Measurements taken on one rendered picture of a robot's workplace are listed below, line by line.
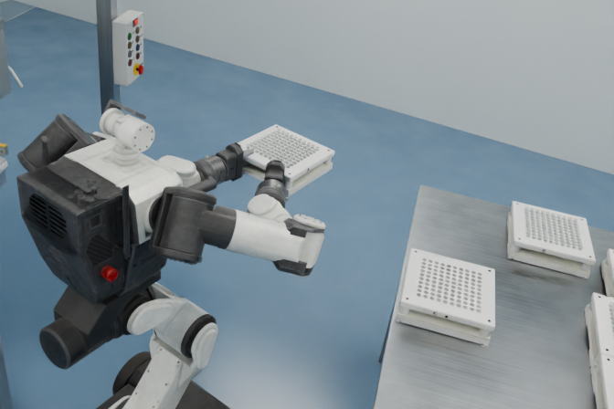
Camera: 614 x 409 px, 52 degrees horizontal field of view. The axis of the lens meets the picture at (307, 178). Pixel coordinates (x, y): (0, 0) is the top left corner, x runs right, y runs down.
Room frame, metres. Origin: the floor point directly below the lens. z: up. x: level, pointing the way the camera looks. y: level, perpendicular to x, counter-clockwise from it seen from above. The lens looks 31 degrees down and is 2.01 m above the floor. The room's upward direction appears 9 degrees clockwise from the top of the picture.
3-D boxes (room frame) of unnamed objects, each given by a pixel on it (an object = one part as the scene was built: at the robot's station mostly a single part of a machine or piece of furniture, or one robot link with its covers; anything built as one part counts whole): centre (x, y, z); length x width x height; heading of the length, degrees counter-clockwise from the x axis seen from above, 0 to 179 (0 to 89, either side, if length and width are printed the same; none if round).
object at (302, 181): (1.74, 0.09, 1.00); 0.24 x 0.24 x 0.02; 59
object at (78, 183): (1.15, 0.45, 1.13); 0.34 x 0.30 x 0.36; 59
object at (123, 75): (2.37, 0.79, 1.06); 0.17 x 0.06 x 0.26; 176
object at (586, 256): (1.69, -0.80, 0.93); 0.25 x 0.24 x 0.02; 170
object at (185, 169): (1.50, 0.38, 1.05); 0.13 x 0.07 x 0.09; 76
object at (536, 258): (1.69, -0.80, 0.88); 0.24 x 0.24 x 0.02; 80
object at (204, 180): (1.50, 0.32, 1.03); 0.11 x 0.11 x 0.11; 51
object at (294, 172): (1.74, 0.09, 1.04); 0.25 x 0.24 x 0.02; 59
